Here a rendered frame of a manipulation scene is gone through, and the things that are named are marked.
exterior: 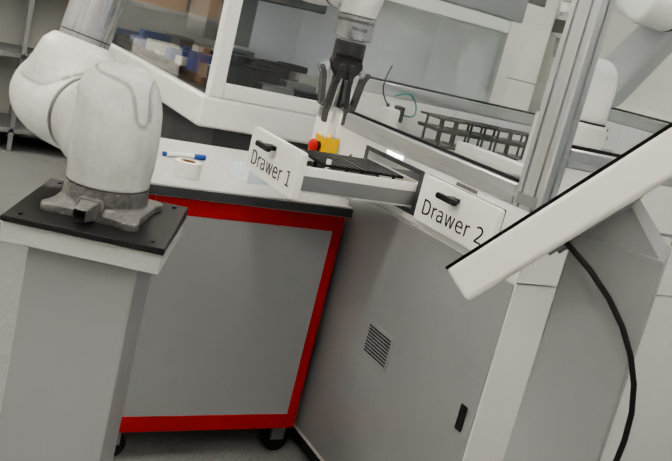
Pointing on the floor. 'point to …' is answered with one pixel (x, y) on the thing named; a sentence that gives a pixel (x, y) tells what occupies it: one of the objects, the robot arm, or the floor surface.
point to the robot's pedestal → (72, 345)
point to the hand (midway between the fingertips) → (332, 123)
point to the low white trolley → (231, 303)
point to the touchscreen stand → (584, 354)
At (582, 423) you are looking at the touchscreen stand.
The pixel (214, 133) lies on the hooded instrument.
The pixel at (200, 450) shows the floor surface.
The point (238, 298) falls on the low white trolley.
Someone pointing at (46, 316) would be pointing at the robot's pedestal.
